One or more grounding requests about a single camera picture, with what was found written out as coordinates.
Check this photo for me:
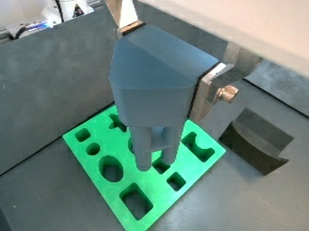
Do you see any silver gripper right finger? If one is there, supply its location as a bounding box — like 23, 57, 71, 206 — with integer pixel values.
189, 43, 262, 123

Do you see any black curved holder block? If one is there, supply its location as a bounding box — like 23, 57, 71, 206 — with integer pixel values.
220, 108, 293, 175

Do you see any green shape sorter board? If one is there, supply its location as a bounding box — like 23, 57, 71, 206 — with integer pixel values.
63, 107, 226, 231

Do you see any grey three prong block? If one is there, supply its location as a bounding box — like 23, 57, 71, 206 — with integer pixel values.
110, 24, 218, 171

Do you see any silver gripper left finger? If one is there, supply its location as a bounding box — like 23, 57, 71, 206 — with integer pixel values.
106, 0, 145, 37

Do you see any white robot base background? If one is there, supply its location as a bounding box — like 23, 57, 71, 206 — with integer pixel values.
0, 0, 93, 40

